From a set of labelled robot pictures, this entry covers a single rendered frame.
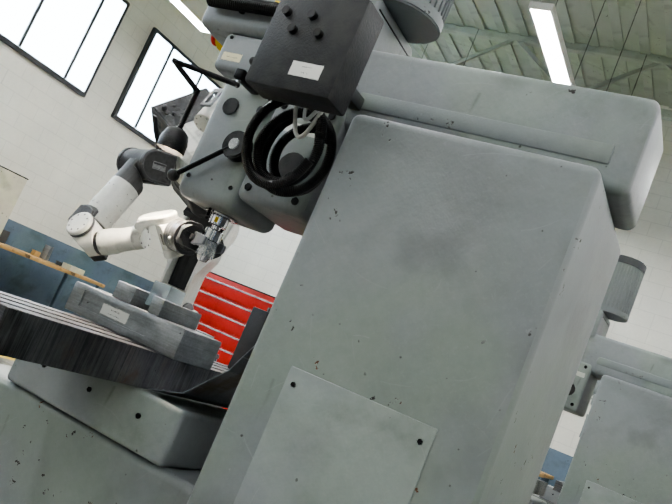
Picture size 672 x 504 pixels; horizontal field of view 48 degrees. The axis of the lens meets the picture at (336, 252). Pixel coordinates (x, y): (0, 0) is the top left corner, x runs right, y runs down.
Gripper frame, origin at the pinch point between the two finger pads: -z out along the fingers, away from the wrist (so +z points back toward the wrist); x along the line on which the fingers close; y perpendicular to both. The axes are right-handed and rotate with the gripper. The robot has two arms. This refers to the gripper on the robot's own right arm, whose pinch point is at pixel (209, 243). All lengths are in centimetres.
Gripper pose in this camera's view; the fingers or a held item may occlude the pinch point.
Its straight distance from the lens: 187.4
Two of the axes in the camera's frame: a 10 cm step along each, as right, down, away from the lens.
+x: 7.1, 3.9, 5.8
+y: -3.9, 9.1, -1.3
